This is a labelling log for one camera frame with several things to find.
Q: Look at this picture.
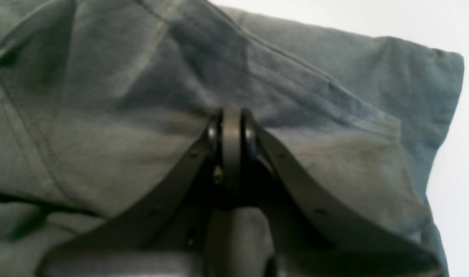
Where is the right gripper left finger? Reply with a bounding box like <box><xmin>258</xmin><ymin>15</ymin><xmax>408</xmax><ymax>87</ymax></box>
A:
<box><xmin>36</xmin><ymin>112</ymin><xmax>222</xmax><ymax>277</ymax></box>

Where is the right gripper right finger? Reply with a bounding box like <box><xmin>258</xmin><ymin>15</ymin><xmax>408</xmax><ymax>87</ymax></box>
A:
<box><xmin>240</xmin><ymin>109</ymin><xmax>443</xmax><ymax>277</ymax></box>

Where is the dark grey T-shirt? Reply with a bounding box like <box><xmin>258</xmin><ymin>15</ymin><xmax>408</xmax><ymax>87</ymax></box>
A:
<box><xmin>0</xmin><ymin>0</ymin><xmax>464</xmax><ymax>277</ymax></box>

